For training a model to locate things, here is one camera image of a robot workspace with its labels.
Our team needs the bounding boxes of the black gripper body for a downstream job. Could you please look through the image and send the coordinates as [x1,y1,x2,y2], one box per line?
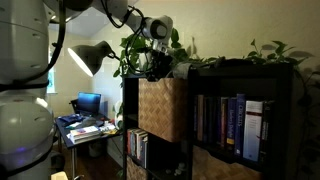
[146,51,174,76]

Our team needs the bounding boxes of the woven brown basket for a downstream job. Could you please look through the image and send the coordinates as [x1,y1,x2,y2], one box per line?
[191,145,264,180]
[137,77,190,144]
[125,156,148,180]

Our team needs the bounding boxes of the white plant pot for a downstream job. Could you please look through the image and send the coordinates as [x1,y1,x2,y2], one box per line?
[137,52,152,73]

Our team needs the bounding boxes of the green pothos plant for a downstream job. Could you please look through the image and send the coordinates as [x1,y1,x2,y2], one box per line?
[112,27,320,180]

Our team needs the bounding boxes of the tan hardcover book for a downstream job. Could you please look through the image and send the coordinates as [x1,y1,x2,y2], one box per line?
[196,94,205,143]

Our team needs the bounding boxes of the grey desk lamp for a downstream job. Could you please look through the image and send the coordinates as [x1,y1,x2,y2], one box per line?
[67,40,120,79]

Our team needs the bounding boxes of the computer monitor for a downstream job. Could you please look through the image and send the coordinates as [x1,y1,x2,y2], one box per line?
[76,91,103,119]

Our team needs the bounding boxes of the black cube shelf unit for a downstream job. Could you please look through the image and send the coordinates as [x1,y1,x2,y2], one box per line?
[121,62,295,180]

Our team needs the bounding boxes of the books on lower left shelf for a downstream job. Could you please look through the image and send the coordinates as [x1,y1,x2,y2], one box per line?
[139,133,150,170]

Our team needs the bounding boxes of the brown hardcover book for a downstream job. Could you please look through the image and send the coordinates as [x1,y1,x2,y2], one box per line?
[219,96,230,148]

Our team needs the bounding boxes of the colourful cover book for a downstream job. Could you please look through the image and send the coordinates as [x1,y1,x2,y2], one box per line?
[69,125,101,138]

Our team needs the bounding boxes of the blue book yellow label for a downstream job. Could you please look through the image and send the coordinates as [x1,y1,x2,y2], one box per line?
[226,96,238,151]

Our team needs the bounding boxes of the blue cloth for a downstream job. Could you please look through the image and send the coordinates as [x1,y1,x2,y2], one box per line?
[58,113,85,127]

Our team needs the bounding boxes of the thick white book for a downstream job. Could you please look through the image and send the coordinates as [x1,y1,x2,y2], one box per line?
[67,133,103,145]

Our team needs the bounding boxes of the white waste bin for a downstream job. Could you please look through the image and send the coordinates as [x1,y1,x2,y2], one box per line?
[87,139,105,159]

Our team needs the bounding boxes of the tall blue hardcover book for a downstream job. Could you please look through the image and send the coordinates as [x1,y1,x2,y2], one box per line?
[233,93,247,157]

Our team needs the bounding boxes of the window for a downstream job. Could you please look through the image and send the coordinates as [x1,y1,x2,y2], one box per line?
[46,64,56,95]

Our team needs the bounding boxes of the blue top desk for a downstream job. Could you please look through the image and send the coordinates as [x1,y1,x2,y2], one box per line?
[54,114,124,180]

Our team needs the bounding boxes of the white hardcover book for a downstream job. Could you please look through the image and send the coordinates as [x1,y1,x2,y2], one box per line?
[242,100,265,163]

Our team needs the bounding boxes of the black hardcover book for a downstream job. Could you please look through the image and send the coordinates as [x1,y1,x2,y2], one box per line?
[259,100,275,165]

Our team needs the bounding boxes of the small beige box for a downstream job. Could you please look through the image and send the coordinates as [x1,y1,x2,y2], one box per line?
[49,171,70,180]

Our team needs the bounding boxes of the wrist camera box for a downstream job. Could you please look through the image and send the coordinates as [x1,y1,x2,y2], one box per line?
[152,41,170,55]

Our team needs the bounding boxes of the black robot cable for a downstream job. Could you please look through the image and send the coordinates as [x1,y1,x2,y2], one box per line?
[0,0,158,94]

